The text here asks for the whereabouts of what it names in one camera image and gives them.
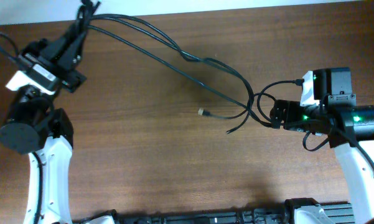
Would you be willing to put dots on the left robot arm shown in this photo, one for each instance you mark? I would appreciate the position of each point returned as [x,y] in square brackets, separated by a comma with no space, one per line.
[34,127]

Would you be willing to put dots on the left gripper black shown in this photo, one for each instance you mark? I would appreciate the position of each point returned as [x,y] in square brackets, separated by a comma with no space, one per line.
[48,56]

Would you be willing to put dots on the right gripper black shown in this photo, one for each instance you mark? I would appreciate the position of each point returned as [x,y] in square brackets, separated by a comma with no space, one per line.
[280,114]

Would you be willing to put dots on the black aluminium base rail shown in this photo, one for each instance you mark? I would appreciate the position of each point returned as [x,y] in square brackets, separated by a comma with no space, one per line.
[295,210]

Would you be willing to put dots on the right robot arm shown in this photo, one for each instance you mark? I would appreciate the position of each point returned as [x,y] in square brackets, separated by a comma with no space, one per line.
[328,106]

